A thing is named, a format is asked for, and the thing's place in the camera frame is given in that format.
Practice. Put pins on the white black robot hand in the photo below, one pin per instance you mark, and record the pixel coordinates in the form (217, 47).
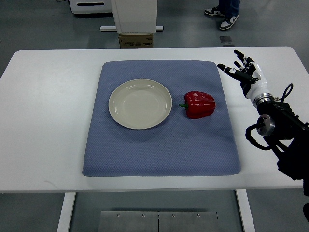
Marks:
(252, 80)

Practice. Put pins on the red bell pepper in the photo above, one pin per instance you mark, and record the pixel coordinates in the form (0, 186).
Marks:
(198, 104)

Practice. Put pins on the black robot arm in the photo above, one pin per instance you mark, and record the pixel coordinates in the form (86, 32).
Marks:
(280, 130)

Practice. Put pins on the grey metal floor plate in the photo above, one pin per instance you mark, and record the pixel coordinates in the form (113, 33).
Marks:
(226, 40)

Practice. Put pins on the cream round plate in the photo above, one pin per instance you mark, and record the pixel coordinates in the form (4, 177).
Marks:
(140, 104)

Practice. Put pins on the left black white sneaker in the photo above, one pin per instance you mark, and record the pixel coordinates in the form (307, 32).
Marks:
(228, 23)

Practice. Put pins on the black white sneaker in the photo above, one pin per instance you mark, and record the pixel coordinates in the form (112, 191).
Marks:
(214, 11)
(228, 23)

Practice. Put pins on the blue jeans legs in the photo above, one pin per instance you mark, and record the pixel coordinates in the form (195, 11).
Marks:
(229, 8)

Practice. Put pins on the right black white sneaker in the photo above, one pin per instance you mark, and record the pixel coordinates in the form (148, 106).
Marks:
(214, 11)

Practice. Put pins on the blue quilted mat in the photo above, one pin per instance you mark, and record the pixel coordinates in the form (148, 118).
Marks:
(173, 145)

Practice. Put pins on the white right table leg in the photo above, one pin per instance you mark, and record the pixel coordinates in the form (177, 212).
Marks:
(245, 211)

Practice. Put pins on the white table leg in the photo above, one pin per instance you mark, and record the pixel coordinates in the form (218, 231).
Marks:
(66, 212)
(245, 211)

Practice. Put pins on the cardboard box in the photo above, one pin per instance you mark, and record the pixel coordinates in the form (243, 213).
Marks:
(135, 41)

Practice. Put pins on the white machine column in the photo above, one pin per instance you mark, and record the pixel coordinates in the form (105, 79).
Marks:
(134, 17)

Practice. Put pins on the white cabinet with slot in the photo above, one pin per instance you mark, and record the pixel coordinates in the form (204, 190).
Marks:
(82, 7)

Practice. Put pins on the white left table leg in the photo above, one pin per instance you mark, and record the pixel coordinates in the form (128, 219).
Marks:
(66, 212)

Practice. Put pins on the metal base plate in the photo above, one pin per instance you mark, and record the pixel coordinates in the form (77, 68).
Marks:
(162, 221)

